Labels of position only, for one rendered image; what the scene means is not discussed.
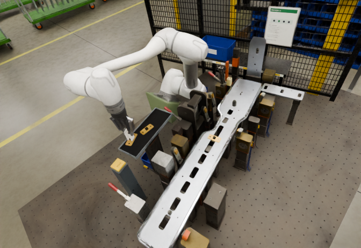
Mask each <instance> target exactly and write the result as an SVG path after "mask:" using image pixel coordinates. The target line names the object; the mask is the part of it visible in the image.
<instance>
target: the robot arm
mask: <svg viewBox="0 0 361 248"><path fill-rule="evenodd" d="M164 51H165V52H170V53H174V54H176V55H177V56H178V57H179V58H180V60H181V61H182V62H183V68H184V77H185V78H184V77H183V73H182V72H181V71H180V70H177V69H173V68H171V69H170V70H168V72H167V73H166V74H165V76H164V79H163V81H162V85H161V89H160V91H159V93H154V95H155V96H158V97H160V98H162V99H164V100H166V101H168V102H179V100H178V99H176V95H177V94H179V95H181V96H183V97H185V98H188V99H190V92H191V90H198V91H201V92H206V91H207V90H206V88H205V86H204V85H203V84H202V83H201V82H200V80H199V79H198V62H200V61H203V60H204V59H205V58H206V56H207V53H208V45H207V43H206V42H205V41H204V40H202V39H201V38H199V37H196V36H194V35H191V34H188V33H183V32H179V31H176V30H175V29H173V28H170V27H168V28H164V29H162V30H160V31H159V32H157V33H156V34H155V35H154V36H153V38H152V39H151V40H150V42H149V43H148V44H147V46H146V47H145V48H144V49H142V50H140V51H138V52H135V53H133V54H129V55H126V56H123V57H120V58H118V59H115V60H112V61H108V62H105V63H103V64H100V65H98V66H96V67H94V68H90V67H86V68H83V69H80V70H76V71H71V72H69V73H67V74H66V75H65V77H64V79H63V82H64V85H65V87H66V88H67V90H69V91H70V92H72V93H74V94H77V95H79V96H84V97H93V98H95V99H97V100H99V101H101V102H102V103H103V105H104V106H105V108H106V110H107V112H109V113H110V114H111V117H110V120H111V121H112V122H113V123H114V124H115V126H116V127H117V128H118V130H119V131H122V132H123V133H124V135H125V136H126V138H127V140H129V138H130V139H131V141H133V139H134V138H135V137H134V133H133V132H134V130H135V127H134V122H133V120H134V118H129V117H128V115H127V113H126V109H125V103H124V100H123V98H122V95H121V90H120V86H119V84H118V82H117V80H116V78H115V77H114V75H113V73H111V72H113V71H116V70H120V69H123V68H127V67H130V66H133V65H136V64H139V63H142V62H144V61H147V60H149V59H151V58H153V57H154V56H156V55H158V54H160V53H162V52H164Z"/></svg>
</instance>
